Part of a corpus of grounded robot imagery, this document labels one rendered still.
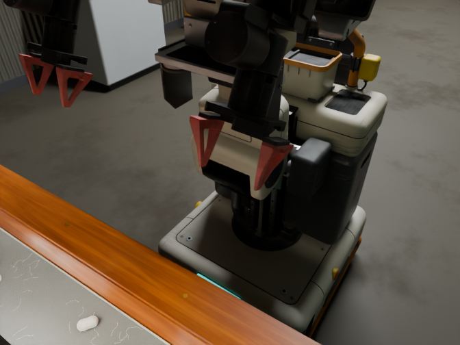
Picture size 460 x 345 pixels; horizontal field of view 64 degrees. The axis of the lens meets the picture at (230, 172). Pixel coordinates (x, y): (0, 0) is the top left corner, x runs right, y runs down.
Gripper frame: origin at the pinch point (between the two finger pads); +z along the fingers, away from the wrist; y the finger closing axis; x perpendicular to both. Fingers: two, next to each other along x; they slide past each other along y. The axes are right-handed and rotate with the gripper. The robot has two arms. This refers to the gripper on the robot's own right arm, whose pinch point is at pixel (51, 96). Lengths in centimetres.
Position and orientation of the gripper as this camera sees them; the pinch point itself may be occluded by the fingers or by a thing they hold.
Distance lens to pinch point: 82.2
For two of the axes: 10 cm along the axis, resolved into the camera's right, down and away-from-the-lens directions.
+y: 8.2, 3.5, -4.5
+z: -2.6, 9.3, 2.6
